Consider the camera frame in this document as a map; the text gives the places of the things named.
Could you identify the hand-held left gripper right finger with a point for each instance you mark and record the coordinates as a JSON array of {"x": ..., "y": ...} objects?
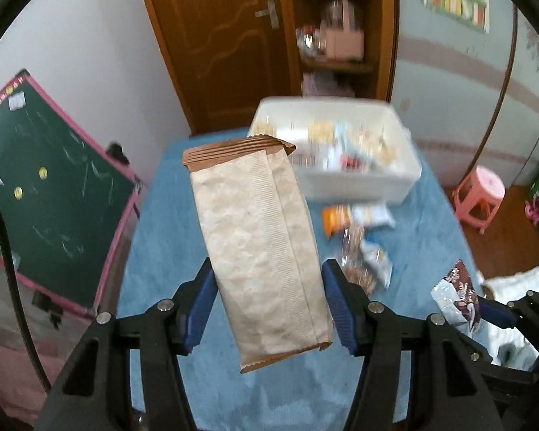
[{"x": 339, "y": 309}]

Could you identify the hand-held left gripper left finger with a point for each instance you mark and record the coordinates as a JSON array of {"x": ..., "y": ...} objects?
[{"x": 200, "y": 314}]

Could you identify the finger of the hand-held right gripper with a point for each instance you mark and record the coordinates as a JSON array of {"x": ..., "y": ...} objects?
[
  {"x": 516, "y": 375},
  {"x": 498, "y": 312}
]

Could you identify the dark brown and white packet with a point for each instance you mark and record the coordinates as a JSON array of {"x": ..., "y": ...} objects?
[{"x": 458, "y": 294}]

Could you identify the clear packet of mixed nuts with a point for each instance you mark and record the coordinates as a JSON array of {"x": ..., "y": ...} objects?
[{"x": 352, "y": 251}]

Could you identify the teal foil snack packet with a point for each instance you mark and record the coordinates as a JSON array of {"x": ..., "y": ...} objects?
[{"x": 377, "y": 260}]

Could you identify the brown paper snack packet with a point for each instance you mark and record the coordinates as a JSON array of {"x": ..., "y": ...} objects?
[{"x": 256, "y": 251}]

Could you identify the orange and white snack packet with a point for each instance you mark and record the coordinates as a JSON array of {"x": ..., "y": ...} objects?
[{"x": 337, "y": 220}]

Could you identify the white plastic storage bin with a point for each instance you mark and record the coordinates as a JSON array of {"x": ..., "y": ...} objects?
[{"x": 350, "y": 186}]

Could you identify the blue fuzzy table cloth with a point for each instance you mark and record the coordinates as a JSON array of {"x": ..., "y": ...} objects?
[{"x": 161, "y": 215}]

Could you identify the small pink toy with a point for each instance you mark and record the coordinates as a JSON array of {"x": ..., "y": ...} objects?
[{"x": 534, "y": 212}]

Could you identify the pink plastic stool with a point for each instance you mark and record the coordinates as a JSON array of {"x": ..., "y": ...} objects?
[{"x": 478, "y": 193}]

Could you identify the black easel knob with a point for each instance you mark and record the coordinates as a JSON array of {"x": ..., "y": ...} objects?
[{"x": 116, "y": 152}]

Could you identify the pink framed green chalkboard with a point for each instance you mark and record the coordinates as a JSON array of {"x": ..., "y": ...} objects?
[{"x": 58, "y": 197}]

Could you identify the floral sliding wardrobe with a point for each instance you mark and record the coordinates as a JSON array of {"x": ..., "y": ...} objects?
[{"x": 453, "y": 98}]

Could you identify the pile of folded pink cloths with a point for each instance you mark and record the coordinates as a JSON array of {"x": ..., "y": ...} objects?
[{"x": 325, "y": 85}]

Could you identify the pink basket with clear dome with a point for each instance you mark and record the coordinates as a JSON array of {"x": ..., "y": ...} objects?
[{"x": 343, "y": 42}]

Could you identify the heap of small shiny wrappers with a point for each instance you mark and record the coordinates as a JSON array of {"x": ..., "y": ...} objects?
[{"x": 310, "y": 42}]

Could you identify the brown wooden door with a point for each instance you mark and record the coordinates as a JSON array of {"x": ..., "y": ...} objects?
[{"x": 224, "y": 45}]

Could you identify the wooden corner shelf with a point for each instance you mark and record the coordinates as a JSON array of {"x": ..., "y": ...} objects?
[{"x": 382, "y": 31}]

